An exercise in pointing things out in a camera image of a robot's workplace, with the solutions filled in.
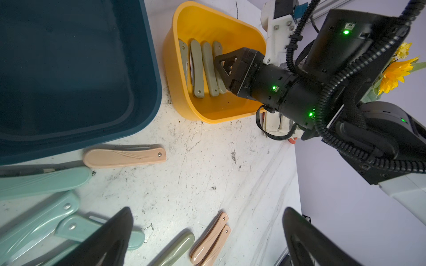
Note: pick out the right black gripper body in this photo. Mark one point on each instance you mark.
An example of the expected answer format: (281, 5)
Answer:
(270, 85)

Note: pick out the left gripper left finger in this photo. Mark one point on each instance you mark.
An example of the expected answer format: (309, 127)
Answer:
(108, 244)

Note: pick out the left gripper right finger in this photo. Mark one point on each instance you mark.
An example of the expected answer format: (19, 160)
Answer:
(307, 245)

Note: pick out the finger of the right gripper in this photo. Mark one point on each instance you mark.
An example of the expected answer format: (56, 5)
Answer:
(232, 68)

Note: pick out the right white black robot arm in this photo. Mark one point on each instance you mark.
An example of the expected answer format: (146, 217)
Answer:
(332, 90)

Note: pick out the yellow storage box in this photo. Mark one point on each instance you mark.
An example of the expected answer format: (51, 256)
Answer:
(193, 20)

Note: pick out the dark teal storage box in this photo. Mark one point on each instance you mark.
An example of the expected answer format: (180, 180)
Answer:
(74, 74)

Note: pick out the mint knife short middle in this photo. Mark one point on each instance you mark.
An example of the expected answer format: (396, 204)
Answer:
(78, 228)

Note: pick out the white green work glove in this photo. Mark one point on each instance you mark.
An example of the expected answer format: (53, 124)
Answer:
(278, 125)

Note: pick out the mint knife lower middle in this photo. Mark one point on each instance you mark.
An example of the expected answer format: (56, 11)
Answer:
(60, 256)

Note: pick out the mint knife top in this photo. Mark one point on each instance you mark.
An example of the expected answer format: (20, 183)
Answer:
(46, 183)

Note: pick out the pink knife top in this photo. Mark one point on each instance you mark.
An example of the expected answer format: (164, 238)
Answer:
(106, 158)

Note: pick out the pink knife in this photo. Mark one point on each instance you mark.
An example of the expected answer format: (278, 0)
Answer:
(106, 158)
(197, 255)
(213, 244)

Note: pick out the mint knife upper middle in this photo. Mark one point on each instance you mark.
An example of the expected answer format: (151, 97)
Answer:
(28, 233)

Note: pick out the pink knife right upper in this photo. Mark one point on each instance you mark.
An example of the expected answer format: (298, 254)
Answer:
(197, 255)

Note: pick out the pink knife right lower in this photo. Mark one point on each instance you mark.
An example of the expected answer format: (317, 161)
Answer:
(213, 244)

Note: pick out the yellow sunflower bouquet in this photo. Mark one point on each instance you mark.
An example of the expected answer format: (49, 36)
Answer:
(394, 73)

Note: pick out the aluminium frame struts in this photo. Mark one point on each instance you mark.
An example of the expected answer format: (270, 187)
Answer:
(326, 5)

